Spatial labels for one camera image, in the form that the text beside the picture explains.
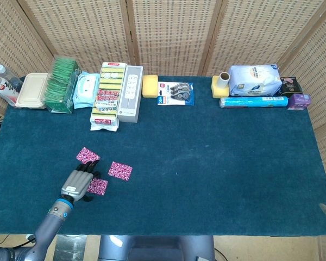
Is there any dark blue table mat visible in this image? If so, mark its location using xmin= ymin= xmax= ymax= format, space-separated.
xmin=0 ymin=75 xmax=326 ymax=237

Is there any grey metal floor plate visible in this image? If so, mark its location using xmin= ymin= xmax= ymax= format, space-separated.
xmin=54 ymin=235 xmax=87 ymax=261

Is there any yellow sponge green underside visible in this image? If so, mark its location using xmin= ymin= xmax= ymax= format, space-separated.
xmin=211 ymin=75 xmax=231 ymax=99

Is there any correction tape blister pack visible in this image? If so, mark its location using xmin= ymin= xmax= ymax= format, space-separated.
xmin=156 ymin=81 xmax=195 ymax=107

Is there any white bottle red label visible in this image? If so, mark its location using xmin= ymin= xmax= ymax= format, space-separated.
xmin=0 ymin=72 xmax=20 ymax=107

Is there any plain yellow sponge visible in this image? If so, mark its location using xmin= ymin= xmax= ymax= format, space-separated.
xmin=142 ymin=75 xmax=160 ymax=98

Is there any yellow green sponge multipack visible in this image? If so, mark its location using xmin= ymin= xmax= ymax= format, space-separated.
xmin=89 ymin=61 xmax=128 ymax=132

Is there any white power strip box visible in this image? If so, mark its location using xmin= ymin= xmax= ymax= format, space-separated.
xmin=116 ymin=65 xmax=144 ymax=123

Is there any small purple box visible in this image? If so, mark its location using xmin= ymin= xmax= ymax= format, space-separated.
xmin=286 ymin=93 xmax=312 ymax=111

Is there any green tea bag box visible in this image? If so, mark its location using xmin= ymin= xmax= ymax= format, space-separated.
xmin=43 ymin=55 xmax=82 ymax=114

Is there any pink patterned cloth square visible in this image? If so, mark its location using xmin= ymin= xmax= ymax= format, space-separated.
xmin=86 ymin=178 xmax=109 ymax=196

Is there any blue plastic wrap roll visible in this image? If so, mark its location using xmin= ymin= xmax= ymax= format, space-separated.
xmin=219 ymin=95 xmax=289 ymax=109

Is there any white paper roll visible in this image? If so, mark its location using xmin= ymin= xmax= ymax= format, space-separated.
xmin=218 ymin=71 xmax=231 ymax=89

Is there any light blue wet wipes pack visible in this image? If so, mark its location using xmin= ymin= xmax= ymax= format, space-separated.
xmin=72 ymin=71 xmax=101 ymax=110

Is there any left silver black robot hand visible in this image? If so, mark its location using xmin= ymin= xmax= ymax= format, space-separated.
xmin=60 ymin=159 xmax=101 ymax=202

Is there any wicker folding screen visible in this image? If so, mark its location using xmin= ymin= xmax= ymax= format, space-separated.
xmin=0 ymin=0 xmax=326 ymax=261

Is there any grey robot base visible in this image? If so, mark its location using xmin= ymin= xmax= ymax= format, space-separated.
xmin=97 ymin=235 xmax=216 ymax=261

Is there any clear water bottle white cap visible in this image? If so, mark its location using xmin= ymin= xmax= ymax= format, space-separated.
xmin=0 ymin=64 xmax=24 ymax=92

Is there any white blue tissue pack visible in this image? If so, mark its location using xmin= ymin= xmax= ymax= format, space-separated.
xmin=228 ymin=64 xmax=283 ymax=97

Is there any small black box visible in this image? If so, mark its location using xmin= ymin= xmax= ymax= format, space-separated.
xmin=277 ymin=76 xmax=303 ymax=97

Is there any beige lidded food container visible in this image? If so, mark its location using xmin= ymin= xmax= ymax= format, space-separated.
xmin=15 ymin=72 xmax=49 ymax=110

